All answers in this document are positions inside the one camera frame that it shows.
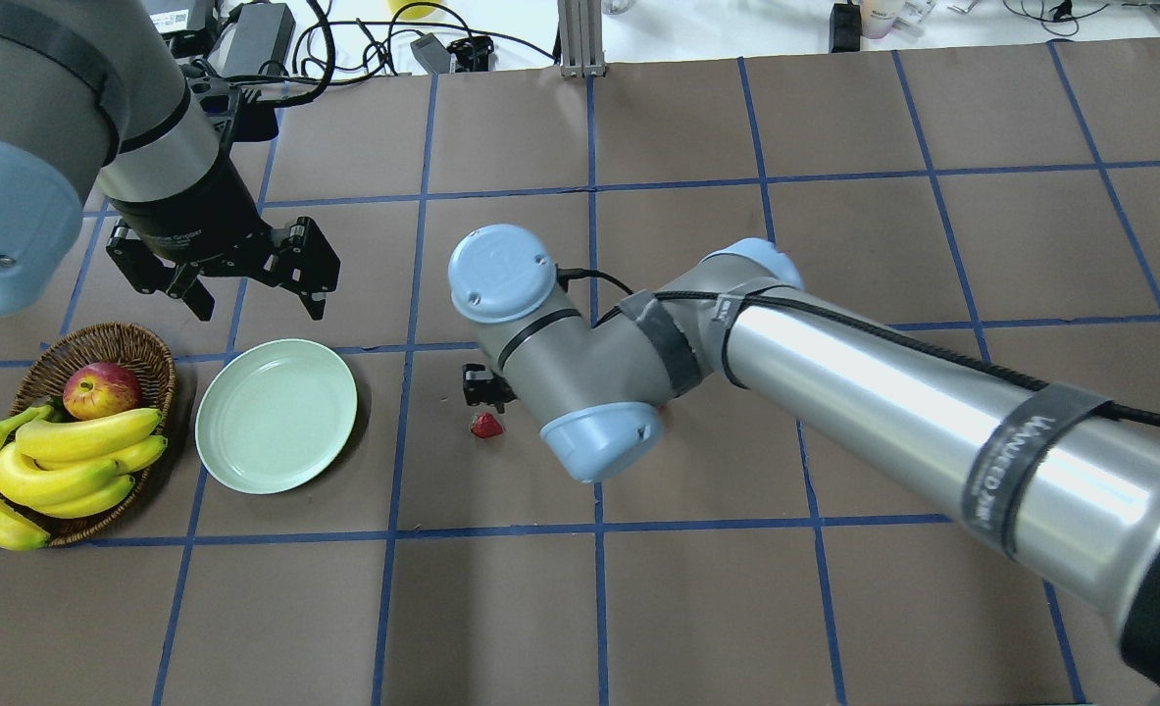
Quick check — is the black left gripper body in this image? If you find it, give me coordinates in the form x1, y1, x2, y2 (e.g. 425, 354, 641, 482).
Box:
113, 150, 271, 277

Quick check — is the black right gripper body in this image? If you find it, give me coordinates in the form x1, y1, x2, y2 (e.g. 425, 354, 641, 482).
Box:
461, 363, 519, 412

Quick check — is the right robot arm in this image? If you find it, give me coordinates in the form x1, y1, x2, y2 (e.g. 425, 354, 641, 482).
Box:
448, 224, 1160, 705

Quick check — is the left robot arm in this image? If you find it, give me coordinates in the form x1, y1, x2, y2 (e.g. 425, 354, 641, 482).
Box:
0, 1, 340, 321

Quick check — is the light green plate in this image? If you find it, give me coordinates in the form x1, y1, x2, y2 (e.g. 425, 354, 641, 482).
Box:
193, 339, 358, 495

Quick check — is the red apple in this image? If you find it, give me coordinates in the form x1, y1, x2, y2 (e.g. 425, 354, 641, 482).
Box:
61, 361, 143, 421

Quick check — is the brown wicker basket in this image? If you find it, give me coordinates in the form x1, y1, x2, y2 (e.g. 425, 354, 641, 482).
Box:
0, 323, 177, 548

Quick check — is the black power adapter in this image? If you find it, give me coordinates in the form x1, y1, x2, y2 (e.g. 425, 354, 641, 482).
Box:
212, 1, 293, 77

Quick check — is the yellow banana bunch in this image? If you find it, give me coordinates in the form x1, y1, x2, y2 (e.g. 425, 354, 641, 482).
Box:
0, 405, 169, 551

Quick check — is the aluminium frame post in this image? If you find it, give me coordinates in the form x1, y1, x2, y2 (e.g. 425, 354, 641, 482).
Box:
557, 0, 607, 77

